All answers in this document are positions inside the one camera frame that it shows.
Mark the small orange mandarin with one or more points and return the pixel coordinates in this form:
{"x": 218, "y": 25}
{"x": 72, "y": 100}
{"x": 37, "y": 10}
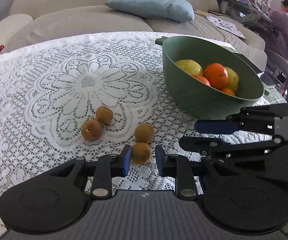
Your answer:
{"x": 202, "y": 79}

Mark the yellow-green apple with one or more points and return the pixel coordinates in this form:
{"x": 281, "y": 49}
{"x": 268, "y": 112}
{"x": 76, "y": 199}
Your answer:
{"x": 190, "y": 66}

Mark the yellow lemon fruit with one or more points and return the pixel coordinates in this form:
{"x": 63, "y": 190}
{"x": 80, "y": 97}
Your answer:
{"x": 233, "y": 79}

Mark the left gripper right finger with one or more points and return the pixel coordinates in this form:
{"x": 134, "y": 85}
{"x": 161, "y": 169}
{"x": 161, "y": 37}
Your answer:
{"x": 234, "y": 201}

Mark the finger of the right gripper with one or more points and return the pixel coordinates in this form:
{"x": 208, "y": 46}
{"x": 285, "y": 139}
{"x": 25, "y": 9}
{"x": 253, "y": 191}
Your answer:
{"x": 215, "y": 127}
{"x": 199, "y": 145}

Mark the light blue pillow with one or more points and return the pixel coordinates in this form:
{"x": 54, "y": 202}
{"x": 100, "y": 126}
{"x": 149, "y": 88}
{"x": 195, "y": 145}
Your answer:
{"x": 172, "y": 10}

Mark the brown kiwi fruit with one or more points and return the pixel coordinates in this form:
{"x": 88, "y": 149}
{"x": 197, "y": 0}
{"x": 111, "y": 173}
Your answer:
{"x": 104, "y": 115}
{"x": 144, "y": 133}
{"x": 141, "y": 153}
{"x": 91, "y": 130}

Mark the white lace tablecloth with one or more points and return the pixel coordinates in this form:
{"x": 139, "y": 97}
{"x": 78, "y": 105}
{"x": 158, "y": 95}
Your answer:
{"x": 49, "y": 90}

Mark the cluttered side desk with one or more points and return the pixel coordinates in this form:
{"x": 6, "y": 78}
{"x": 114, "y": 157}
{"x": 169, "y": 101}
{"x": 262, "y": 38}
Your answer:
{"x": 251, "y": 13}

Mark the printed paper sheet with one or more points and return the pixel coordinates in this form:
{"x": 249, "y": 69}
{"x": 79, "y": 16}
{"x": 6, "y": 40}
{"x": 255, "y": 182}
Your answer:
{"x": 224, "y": 25}

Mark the beige sectional sofa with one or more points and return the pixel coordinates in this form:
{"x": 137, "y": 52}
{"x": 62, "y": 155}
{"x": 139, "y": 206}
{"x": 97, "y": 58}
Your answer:
{"x": 34, "y": 21}

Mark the person in purple top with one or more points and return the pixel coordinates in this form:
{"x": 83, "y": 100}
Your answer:
{"x": 278, "y": 40}

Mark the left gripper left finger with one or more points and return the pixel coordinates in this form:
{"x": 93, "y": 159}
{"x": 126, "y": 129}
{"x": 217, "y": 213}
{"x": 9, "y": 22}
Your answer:
{"x": 59, "y": 197}

